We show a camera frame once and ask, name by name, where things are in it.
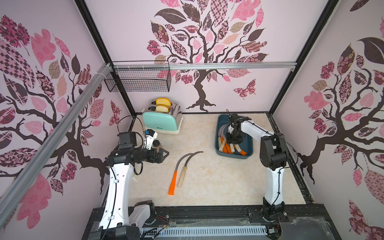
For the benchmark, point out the wooden handle sickle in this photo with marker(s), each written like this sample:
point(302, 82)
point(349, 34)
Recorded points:
point(238, 149)
point(185, 167)
point(232, 148)
point(222, 134)

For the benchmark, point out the pale bread slice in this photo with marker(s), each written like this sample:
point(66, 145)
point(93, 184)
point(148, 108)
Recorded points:
point(162, 108)

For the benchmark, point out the mint green toaster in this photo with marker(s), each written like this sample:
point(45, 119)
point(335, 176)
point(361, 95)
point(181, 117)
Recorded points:
point(161, 122)

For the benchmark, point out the white vented cable duct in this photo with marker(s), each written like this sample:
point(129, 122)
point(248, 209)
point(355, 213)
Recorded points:
point(218, 231)

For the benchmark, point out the black wire basket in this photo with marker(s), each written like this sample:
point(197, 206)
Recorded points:
point(140, 76)

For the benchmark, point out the black lid spice jar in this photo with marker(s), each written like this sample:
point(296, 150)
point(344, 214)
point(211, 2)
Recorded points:
point(156, 145)

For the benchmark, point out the teal plastic storage box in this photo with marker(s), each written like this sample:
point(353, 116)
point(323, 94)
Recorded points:
point(246, 145)

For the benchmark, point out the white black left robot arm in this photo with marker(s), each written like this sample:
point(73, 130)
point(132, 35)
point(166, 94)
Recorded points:
point(117, 223)

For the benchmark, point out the aluminium rail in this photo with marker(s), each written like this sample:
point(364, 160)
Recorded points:
point(206, 66)
point(30, 172)

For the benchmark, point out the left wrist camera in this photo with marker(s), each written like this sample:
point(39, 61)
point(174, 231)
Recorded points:
point(128, 140)

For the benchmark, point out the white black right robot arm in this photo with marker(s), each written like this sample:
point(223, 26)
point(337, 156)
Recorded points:
point(274, 155)

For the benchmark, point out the yellow bread slice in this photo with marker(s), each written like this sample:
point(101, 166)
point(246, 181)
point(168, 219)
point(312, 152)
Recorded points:
point(164, 102)

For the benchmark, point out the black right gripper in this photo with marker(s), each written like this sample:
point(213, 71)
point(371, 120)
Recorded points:
point(235, 136)

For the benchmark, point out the aluminium rail left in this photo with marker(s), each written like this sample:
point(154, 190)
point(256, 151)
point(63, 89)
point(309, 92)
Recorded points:
point(30, 172)

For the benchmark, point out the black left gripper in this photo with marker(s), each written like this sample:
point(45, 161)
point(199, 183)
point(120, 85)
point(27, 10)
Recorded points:
point(158, 159)

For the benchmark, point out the aluminium rail back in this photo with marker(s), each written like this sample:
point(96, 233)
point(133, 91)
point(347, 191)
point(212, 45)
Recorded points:
point(206, 66)

